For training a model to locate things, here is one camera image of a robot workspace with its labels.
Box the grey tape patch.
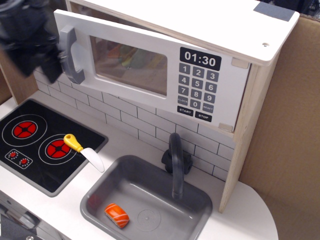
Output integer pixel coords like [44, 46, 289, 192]
[253, 2, 295, 22]

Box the dark grey toy faucet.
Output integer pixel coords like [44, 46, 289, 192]
[161, 133, 193, 200]

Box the white wooden microwave cabinet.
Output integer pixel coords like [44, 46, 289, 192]
[66, 0, 299, 212]

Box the brown cardboard panel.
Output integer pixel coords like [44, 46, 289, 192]
[240, 15, 320, 240]

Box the yellow handled toy knife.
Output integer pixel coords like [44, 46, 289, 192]
[63, 133, 105, 173]

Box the grey plastic sink basin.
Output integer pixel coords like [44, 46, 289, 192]
[80, 155, 213, 240]

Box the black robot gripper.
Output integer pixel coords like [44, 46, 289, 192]
[0, 0, 63, 83]

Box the green toy vegetable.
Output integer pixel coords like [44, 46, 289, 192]
[107, 44, 157, 69]

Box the black toy stovetop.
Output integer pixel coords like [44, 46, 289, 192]
[0, 99, 108, 197]

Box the white toy microwave door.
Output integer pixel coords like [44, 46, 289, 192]
[54, 10, 251, 132]

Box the orange salmon sushi toy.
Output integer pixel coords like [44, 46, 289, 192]
[104, 203, 130, 229]

